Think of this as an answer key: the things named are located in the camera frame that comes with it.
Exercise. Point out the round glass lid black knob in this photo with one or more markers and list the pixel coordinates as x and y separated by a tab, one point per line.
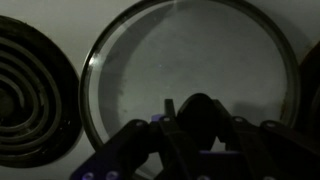
200	56

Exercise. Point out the bare black coil burner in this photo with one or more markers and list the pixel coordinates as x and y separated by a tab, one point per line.
30	93

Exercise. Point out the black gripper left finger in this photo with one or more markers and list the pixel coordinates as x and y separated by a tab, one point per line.
133	146

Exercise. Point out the white electric stove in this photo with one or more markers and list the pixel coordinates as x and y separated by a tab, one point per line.
50	10

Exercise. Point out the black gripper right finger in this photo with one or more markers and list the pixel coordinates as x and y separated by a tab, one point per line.
266	146

